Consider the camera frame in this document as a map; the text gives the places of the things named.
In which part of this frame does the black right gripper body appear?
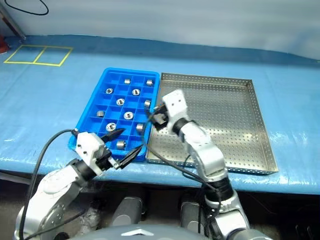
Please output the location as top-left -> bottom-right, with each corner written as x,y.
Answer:
152,104 -> 170,130

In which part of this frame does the grey rounded robot leg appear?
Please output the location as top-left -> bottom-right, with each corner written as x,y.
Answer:
180,201 -> 208,235
111,196 -> 147,227

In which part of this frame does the perforated metal tray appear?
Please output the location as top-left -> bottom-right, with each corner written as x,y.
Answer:
145,72 -> 280,177

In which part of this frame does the crumpled clear plastic bag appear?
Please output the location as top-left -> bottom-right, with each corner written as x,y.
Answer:
76,207 -> 103,235

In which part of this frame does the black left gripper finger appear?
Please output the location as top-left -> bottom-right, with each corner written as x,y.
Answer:
116,145 -> 145,171
100,127 -> 126,145

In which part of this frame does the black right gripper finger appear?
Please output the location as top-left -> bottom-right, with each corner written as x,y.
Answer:
152,121 -> 167,132
144,106 -> 157,123

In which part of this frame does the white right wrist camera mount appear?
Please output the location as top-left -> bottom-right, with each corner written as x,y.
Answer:
161,89 -> 189,136

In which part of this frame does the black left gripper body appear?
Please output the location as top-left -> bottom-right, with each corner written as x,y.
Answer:
96,146 -> 119,172

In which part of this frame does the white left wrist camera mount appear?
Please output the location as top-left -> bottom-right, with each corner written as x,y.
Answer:
75,132 -> 106,176

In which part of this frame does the blue plastic table cover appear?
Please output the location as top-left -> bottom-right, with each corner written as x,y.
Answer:
0,34 -> 320,195

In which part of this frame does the red object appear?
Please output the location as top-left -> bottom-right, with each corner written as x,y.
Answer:
0,36 -> 10,55

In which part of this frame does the thin black cable loop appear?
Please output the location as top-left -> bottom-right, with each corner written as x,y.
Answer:
4,0 -> 49,16

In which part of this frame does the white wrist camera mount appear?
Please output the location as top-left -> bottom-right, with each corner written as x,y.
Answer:
161,89 -> 189,136
75,132 -> 106,176

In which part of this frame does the blue compartment tray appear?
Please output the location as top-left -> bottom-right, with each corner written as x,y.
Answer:
68,67 -> 161,163

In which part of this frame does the grey metal bar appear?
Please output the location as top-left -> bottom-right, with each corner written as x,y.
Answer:
0,4 -> 27,41

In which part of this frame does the grey robot torso white logo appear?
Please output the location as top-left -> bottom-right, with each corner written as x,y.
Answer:
82,223 -> 198,240

